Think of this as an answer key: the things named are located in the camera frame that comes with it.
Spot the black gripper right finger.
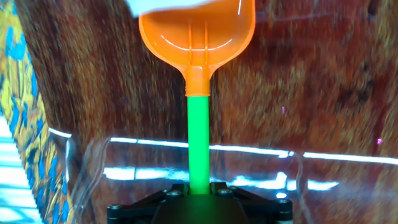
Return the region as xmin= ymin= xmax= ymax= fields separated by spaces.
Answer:
xmin=211 ymin=182 xmax=294 ymax=224

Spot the orange green toy shovel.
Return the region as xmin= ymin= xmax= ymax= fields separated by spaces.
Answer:
xmin=138 ymin=0 xmax=256 ymax=196

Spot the blue starry painting cloth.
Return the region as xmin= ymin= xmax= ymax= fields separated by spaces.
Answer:
xmin=0 ymin=0 xmax=75 ymax=224

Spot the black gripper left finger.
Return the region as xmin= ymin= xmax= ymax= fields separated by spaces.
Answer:
xmin=106 ymin=182 xmax=190 ymax=224

